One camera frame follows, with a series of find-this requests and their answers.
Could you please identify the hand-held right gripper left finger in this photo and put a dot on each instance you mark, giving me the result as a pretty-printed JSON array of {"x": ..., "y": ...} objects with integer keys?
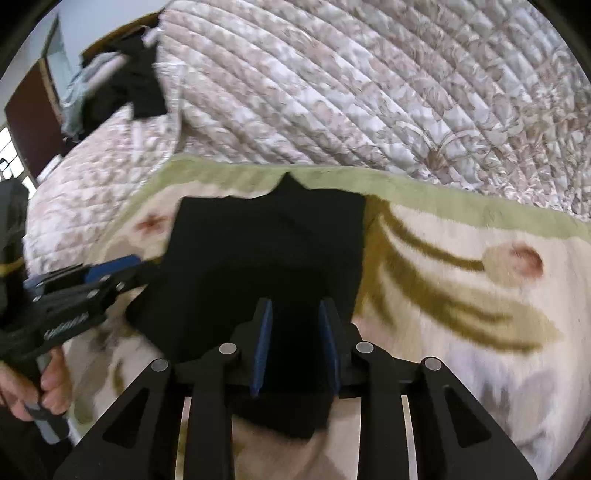
[{"x": 263, "y": 350}]

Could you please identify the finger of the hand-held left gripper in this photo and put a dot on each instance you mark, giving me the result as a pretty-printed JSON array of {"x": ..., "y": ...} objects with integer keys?
[
  {"x": 113, "y": 267},
  {"x": 113, "y": 287}
]

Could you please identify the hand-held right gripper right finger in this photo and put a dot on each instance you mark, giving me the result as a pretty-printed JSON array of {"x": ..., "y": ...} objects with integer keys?
[{"x": 328, "y": 350}]

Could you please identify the black pants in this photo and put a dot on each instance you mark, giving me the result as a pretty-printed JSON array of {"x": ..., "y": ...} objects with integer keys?
[{"x": 277, "y": 240}]

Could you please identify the person's left hand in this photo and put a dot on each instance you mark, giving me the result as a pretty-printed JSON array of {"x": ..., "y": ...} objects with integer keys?
[{"x": 57, "y": 383}]

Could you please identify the green cream fleece blanket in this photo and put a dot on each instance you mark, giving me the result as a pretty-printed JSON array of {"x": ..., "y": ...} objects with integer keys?
[{"x": 461, "y": 323}]

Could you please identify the window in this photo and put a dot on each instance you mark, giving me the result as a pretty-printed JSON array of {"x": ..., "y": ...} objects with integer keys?
[{"x": 9, "y": 154}]

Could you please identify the brown wooden door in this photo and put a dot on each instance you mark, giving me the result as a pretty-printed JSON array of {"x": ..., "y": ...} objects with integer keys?
[{"x": 32, "y": 124}]

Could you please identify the grey blue garment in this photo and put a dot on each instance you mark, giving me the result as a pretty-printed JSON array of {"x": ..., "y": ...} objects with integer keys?
[{"x": 78, "y": 94}]

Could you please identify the black garment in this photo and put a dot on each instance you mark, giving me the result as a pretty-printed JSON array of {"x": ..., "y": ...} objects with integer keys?
[{"x": 138, "y": 87}]

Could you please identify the wooden bed headboard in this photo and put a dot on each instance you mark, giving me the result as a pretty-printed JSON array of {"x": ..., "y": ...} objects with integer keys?
[{"x": 121, "y": 33}]

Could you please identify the quilted floral bedspread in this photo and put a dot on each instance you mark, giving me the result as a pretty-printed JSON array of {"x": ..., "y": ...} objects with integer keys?
[{"x": 346, "y": 83}]

